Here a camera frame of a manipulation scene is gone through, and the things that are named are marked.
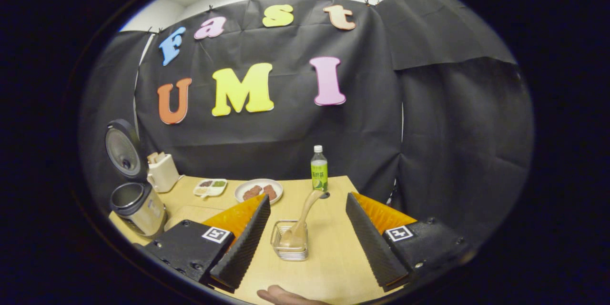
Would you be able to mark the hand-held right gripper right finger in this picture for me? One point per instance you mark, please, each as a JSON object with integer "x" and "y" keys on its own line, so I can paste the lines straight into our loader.
{"x": 369, "y": 243}

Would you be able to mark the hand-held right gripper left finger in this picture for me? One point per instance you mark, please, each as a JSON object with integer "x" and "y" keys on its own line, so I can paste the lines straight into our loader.
{"x": 243, "y": 248}

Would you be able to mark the clear rice box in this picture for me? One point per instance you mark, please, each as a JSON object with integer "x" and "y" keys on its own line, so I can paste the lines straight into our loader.
{"x": 190, "y": 214}

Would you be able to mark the wooden spoon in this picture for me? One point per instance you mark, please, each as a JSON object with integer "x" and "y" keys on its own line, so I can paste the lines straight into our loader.
{"x": 305, "y": 214}

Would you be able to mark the silver black rice cooker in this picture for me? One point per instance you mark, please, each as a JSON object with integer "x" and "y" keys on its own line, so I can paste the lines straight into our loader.
{"x": 140, "y": 214}

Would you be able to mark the brown meat piece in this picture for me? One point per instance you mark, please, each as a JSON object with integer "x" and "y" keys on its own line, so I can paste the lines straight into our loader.
{"x": 252, "y": 192}
{"x": 270, "y": 192}

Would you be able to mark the white oval plate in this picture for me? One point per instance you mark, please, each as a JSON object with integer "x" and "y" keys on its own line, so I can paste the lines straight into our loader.
{"x": 258, "y": 182}

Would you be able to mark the white divided grain dish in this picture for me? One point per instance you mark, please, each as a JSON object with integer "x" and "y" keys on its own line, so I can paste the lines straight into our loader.
{"x": 209, "y": 188}

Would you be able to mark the green tea bottle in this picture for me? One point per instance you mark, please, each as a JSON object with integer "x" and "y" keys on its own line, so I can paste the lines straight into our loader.
{"x": 319, "y": 171}

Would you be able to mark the white toaster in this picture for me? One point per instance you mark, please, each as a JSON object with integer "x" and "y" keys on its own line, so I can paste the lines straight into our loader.
{"x": 164, "y": 174}

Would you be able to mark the black backdrop cloth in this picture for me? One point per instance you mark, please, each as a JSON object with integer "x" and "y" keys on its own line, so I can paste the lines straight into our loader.
{"x": 286, "y": 143}

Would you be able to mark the toasted bread slice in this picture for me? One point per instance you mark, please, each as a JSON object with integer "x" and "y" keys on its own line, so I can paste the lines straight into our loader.
{"x": 152, "y": 157}
{"x": 161, "y": 155}

